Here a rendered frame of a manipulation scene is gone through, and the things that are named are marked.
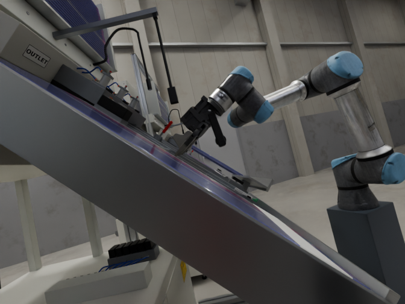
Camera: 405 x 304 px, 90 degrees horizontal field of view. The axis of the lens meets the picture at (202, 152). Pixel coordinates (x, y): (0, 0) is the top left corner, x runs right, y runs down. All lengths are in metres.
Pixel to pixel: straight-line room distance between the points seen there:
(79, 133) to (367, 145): 0.94
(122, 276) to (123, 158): 0.47
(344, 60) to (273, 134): 4.83
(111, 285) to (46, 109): 0.50
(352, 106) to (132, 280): 0.93
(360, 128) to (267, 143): 4.64
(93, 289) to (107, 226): 3.80
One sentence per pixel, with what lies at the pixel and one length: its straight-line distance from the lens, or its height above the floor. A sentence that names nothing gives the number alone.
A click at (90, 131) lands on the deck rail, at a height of 0.94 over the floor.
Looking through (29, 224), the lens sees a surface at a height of 0.81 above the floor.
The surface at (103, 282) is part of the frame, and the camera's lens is 0.65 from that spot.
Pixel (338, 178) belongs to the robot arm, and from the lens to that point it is 1.12.
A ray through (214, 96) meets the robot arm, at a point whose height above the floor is 1.09.
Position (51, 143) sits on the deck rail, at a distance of 0.23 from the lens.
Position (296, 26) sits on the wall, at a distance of 7.89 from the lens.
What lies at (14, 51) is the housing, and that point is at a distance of 0.60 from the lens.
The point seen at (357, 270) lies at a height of 0.73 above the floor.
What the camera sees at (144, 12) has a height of 1.34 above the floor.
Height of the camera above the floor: 0.89
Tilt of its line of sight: 4 degrees up
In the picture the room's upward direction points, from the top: 13 degrees counter-clockwise
